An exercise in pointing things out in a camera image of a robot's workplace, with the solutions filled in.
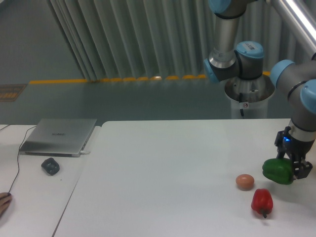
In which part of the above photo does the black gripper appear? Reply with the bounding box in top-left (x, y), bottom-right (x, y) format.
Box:
top-left (275, 126), bottom-right (315, 180)

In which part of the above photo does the green bell pepper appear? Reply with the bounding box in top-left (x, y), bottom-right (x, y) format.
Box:
top-left (262, 158), bottom-right (293, 185)

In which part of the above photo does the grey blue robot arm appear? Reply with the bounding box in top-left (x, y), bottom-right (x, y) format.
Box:
top-left (204, 0), bottom-right (316, 185)

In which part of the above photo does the red bell pepper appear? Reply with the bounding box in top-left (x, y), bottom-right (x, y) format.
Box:
top-left (251, 189), bottom-right (274, 218)

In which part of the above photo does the person's hand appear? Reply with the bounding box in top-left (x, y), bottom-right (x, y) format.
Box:
top-left (0, 195), bottom-right (12, 215)

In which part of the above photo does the brown egg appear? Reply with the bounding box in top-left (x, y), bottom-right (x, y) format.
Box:
top-left (236, 174), bottom-right (255, 191)

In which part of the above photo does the white usb dongle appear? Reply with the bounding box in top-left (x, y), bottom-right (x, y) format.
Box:
top-left (80, 151), bottom-right (91, 155)

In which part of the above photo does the small black plastic gadget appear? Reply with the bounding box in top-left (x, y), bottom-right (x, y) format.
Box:
top-left (41, 158), bottom-right (60, 176)

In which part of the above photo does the silver closed laptop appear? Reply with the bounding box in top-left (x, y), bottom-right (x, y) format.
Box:
top-left (19, 118), bottom-right (97, 157)

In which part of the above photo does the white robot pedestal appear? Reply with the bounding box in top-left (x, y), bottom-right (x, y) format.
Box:
top-left (224, 75), bottom-right (275, 119)

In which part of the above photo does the black pedestal cable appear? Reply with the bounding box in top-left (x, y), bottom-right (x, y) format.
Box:
top-left (238, 92), bottom-right (245, 119)

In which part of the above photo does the thin black mouse cable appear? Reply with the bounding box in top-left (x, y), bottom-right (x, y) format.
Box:
top-left (0, 123), bottom-right (38, 194)

